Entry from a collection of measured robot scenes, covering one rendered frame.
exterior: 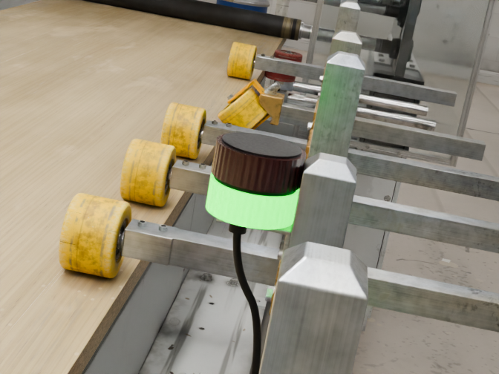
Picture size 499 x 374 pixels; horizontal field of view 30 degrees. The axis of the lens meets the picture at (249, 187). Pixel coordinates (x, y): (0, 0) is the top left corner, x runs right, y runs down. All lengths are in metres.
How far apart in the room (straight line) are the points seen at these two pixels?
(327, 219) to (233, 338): 0.93
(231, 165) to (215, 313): 1.02
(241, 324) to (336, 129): 0.78
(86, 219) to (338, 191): 0.39
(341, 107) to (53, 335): 0.33
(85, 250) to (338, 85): 0.30
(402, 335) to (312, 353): 2.85
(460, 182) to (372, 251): 1.65
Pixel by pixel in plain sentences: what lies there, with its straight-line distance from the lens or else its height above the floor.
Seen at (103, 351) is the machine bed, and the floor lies 0.79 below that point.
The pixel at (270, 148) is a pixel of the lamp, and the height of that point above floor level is 1.14.
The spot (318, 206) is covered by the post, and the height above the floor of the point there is 1.11.
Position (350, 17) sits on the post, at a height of 1.14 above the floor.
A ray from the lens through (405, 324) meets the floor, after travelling 3.31.
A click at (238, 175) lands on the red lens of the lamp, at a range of 0.59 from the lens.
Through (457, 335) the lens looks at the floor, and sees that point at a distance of 3.33.
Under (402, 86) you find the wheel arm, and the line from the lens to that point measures 2.15.
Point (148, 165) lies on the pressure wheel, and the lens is 1.16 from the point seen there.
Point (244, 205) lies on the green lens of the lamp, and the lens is 0.59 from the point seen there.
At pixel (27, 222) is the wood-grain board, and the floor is 0.90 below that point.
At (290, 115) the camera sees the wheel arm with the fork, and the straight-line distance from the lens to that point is 1.66.
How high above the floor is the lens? 1.29
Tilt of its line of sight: 17 degrees down
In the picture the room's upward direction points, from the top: 10 degrees clockwise
